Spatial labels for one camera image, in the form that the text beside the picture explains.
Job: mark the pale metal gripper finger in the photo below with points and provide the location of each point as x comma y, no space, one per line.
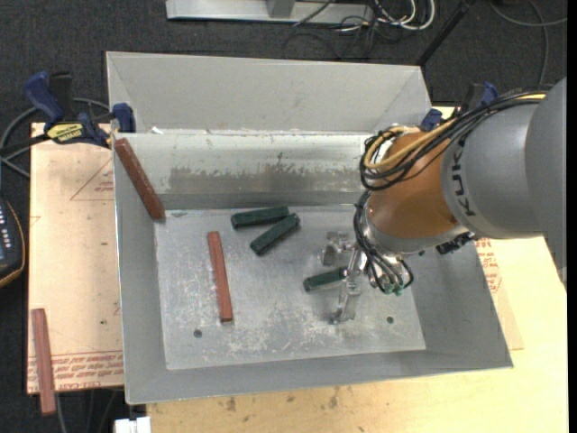
336,244
346,307

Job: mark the dark green flat block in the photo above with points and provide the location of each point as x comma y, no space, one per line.
259,217
275,234
322,279

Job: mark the grey metal bin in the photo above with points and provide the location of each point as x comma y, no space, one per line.
270,323

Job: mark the red-brown flat block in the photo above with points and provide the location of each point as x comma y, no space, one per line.
220,278
43,363
140,178

